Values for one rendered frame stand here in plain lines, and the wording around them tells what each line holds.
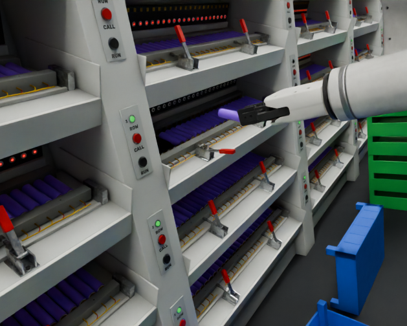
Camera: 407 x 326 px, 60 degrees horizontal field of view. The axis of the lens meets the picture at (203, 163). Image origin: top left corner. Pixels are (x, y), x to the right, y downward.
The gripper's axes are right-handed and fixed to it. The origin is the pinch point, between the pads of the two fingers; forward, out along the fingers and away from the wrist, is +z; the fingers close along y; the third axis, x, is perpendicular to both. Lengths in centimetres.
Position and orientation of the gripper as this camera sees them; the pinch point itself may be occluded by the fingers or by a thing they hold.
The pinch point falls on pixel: (252, 114)
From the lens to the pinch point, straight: 67.2
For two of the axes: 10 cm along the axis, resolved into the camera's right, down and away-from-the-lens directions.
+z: -7.6, 1.0, 6.4
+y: -5.8, 3.5, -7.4
